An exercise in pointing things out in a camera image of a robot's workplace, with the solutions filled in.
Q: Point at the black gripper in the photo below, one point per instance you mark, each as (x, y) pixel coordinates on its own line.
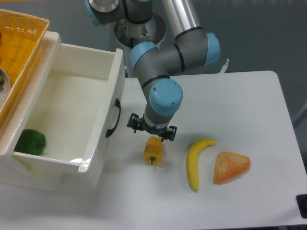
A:
(137, 124)

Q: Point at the white top drawer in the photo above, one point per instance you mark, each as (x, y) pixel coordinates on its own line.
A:
(78, 109)

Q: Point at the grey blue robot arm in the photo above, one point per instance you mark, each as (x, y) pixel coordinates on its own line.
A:
(154, 66)

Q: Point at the white drawer cabinet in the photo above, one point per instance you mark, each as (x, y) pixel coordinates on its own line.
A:
(13, 170)

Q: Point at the yellow bell pepper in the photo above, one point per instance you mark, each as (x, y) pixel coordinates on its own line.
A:
(153, 152)

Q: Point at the yellow banana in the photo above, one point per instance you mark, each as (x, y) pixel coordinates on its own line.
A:
(192, 161)

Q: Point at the orange triangular bread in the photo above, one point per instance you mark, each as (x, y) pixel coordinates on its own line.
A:
(229, 165)

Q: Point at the green bell pepper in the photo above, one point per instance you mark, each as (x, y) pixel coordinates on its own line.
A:
(31, 142)

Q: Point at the white plate with grapes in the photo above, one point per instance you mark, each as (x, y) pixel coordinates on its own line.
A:
(5, 87)

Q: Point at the yellow woven basket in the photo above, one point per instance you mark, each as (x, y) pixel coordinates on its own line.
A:
(21, 37)

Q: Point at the black device at table edge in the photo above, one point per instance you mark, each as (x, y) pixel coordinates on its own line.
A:
(302, 204)

